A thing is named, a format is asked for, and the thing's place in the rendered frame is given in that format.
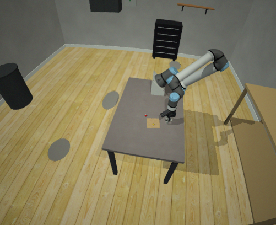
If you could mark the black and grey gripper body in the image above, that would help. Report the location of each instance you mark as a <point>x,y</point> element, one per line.
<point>172,114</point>

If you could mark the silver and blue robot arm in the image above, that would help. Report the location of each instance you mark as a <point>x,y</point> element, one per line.
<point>180,80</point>

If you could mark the tan mat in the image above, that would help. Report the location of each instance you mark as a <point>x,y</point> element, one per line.
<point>150,122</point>

